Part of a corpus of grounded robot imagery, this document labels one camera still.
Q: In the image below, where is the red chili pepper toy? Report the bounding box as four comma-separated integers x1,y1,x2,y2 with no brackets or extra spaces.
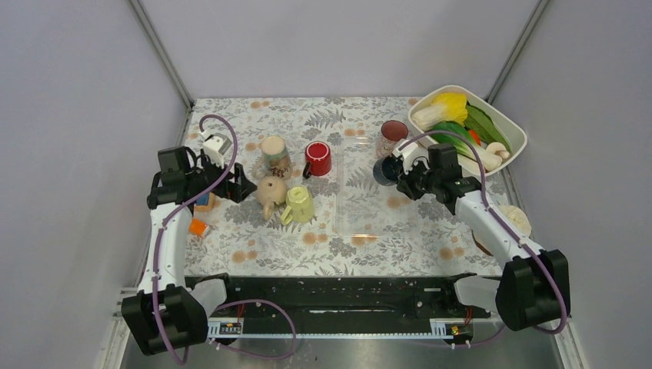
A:
467,129,481,146

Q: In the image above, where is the cream floral ceramic mug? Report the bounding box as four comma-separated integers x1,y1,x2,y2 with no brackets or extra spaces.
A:
252,135,292,180

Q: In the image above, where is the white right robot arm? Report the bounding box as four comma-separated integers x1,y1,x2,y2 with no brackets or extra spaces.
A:
388,140,571,334

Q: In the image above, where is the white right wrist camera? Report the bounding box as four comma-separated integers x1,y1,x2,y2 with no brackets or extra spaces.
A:
394,142,430,174

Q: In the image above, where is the yellow napa cabbage toy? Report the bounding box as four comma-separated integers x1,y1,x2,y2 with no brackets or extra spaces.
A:
411,92,468,131

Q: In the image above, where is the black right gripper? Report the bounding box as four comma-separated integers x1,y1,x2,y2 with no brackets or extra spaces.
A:
396,157,441,201

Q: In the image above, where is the aluminium corner frame post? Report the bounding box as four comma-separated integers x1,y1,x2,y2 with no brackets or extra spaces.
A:
126,0,194,110

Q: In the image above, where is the blue ribbed ceramic mug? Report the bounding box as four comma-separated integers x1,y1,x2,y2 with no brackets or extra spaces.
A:
373,155,403,186

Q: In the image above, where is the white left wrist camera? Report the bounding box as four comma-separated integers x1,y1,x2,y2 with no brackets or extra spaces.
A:
202,131,232,167

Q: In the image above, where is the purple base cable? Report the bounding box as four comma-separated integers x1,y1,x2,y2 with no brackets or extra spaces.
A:
203,299,298,362

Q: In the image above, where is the white vegetable basin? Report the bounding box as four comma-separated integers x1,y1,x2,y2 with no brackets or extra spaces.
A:
405,85,527,177

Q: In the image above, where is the blue orange sponge pack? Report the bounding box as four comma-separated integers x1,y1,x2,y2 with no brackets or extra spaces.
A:
194,192,215,212

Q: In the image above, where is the green bok choy toy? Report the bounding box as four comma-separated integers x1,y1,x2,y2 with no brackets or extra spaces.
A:
431,121,502,171

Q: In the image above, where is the right aluminium frame post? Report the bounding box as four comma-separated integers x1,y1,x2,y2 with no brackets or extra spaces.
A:
484,0,551,104

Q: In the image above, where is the pink patterned mug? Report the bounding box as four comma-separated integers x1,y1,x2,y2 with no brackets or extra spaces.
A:
375,120,409,158

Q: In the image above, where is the white mushroom toy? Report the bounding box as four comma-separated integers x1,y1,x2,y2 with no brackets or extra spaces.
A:
485,141,511,161

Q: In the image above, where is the yellow-green ceramic mug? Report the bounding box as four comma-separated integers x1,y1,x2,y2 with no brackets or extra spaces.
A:
281,185,315,225

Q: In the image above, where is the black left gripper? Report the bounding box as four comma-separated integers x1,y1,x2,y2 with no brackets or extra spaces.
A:
187,150,257,202

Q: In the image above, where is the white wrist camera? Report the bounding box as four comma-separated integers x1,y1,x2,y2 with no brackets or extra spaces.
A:
394,142,430,174
202,131,232,167

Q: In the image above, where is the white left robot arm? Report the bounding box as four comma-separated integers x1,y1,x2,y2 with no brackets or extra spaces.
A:
121,146,257,356

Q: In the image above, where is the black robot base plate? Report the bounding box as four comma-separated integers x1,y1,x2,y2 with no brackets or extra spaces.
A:
208,274,491,340

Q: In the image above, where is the dark green leaf vegetable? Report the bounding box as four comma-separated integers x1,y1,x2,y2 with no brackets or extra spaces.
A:
464,104,511,152

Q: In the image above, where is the small orange box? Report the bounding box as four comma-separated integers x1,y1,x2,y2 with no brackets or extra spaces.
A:
188,218,210,238

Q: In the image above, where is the clear plastic tray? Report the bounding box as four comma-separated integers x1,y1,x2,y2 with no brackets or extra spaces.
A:
334,136,418,238

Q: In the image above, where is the red ceramic mug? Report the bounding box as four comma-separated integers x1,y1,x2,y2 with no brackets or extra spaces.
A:
302,141,332,179

